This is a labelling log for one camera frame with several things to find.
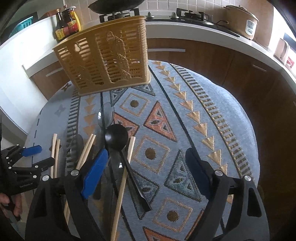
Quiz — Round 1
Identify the wooden chopstick pair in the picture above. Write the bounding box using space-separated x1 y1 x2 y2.
64 133 96 224
76 133 96 170

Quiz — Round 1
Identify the black plastic spoon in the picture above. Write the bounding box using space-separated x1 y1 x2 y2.
104 124 152 212

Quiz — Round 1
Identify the clear dark spoon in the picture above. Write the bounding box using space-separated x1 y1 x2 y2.
70 134 84 163

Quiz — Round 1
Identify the white kitchen counter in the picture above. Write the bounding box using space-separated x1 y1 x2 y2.
1 16 295 89

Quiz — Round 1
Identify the person's left hand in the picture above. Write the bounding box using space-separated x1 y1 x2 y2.
0 192 23 217

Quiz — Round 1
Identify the patterned blue table cloth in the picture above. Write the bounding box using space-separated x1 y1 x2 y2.
22 61 260 240

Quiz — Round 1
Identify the dark soy sauce bottle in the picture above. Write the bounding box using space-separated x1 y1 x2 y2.
55 9 70 42

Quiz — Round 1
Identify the tan plastic utensil basket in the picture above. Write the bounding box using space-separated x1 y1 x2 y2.
53 16 151 96

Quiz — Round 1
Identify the teal plastic crate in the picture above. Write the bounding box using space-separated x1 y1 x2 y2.
9 16 34 37

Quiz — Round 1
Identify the red label sauce bottle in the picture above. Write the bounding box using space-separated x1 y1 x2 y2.
62 4 81 35

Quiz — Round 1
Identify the white box with red print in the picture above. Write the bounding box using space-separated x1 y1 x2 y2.
273 38 295 72

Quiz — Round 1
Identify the black wok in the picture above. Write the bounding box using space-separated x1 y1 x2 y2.
88 0 144 14

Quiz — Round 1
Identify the beige rice cooker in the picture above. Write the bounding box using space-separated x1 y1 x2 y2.
216 5 259 40

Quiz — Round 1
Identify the black gas stove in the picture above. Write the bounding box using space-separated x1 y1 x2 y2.
99 8 240 37

